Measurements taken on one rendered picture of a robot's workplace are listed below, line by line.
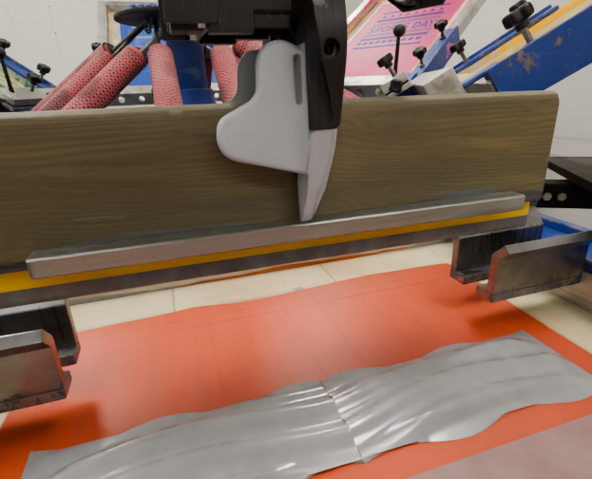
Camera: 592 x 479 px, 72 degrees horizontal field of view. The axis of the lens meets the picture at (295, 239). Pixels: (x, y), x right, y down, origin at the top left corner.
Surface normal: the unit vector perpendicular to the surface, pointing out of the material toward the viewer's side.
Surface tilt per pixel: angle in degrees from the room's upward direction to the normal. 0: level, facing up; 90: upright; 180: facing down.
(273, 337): 0
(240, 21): 90
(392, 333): 0
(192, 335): 0
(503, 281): 90
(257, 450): 28
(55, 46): 90
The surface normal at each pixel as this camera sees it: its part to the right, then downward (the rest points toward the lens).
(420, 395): 0.24, -0.62
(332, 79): 0.30, 0.54
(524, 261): 0.31, 0.33
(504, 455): -0.04, -0.93
